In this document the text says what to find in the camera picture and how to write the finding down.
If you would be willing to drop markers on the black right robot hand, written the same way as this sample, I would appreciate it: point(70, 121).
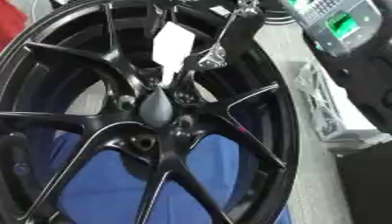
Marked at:
point(244, 32)

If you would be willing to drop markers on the white pin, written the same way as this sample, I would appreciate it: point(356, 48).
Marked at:
point(173, 46)

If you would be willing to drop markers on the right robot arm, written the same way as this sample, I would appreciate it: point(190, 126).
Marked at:
point(357, 73)

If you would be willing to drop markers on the black spoked wheel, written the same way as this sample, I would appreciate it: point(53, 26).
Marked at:
point(173, 172)

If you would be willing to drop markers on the pale pierced panel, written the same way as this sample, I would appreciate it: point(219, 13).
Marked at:
point(321, 99)

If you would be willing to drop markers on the black cabinet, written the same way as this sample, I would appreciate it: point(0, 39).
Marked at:
point(367, 186)

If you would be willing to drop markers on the red fabric item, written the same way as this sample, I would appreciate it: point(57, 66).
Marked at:
point(10, 20)

